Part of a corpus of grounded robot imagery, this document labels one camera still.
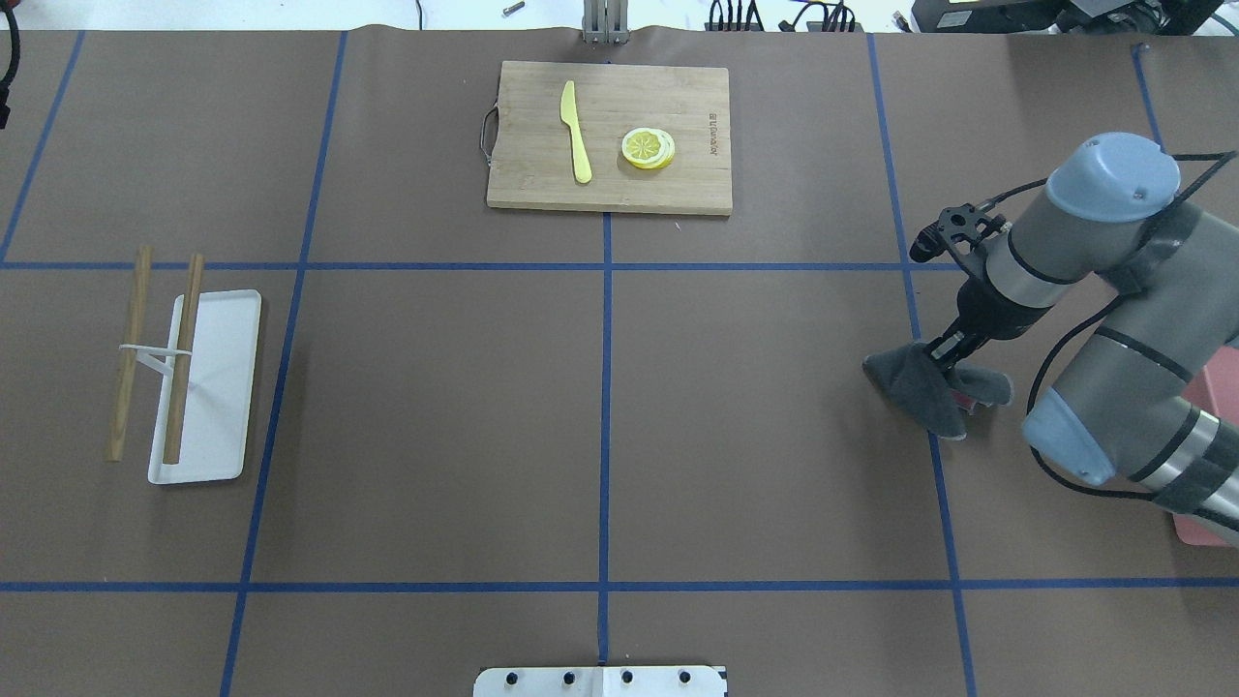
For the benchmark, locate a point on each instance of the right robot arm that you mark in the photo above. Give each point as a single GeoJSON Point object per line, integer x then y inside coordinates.
{"type": "Point", "coordinates": [1115, 210]}

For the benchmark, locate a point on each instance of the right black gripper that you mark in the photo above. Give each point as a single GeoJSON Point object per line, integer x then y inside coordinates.
{"type": "Point", "coordinates": [989, 317]}

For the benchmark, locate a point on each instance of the yellow lemon slice toy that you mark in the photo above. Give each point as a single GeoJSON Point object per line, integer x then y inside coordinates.
{"type": "Point", "coordinates": [648, 148]}

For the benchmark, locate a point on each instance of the white rectangular tray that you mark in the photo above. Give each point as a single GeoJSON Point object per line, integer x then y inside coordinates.
{"type": "Point", "coordinates": [217, 413]}

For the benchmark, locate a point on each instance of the wooden chopstick beside tray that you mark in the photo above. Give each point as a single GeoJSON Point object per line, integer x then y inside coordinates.
{"type": "Point", "coordinates": [127, 361]}

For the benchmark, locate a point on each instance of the yellow plastic knife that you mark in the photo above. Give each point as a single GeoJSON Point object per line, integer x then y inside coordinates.
{"type": "Point", "coordinates": [581, 166]}

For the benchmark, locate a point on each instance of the aluminium frame post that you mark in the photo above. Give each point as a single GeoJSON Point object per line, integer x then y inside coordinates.
{"type": "Point", "coordinates": [606, 22]}

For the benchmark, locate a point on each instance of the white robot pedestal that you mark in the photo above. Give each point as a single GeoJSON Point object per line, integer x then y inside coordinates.
{"type": "Point", "coordinates": [642, 680]}

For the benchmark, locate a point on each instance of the wooden cutting board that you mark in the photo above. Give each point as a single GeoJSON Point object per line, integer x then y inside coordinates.
{"type": "Point", "coordinates": [530, 162]}

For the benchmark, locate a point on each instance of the grey cleaning cloth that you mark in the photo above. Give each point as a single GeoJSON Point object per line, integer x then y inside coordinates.
{"type": "Point", "coordinates": [936, 399]}

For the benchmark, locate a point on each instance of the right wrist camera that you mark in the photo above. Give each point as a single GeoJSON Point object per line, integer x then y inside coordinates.
{"type": "Point", "coordinates": [959, 231]}

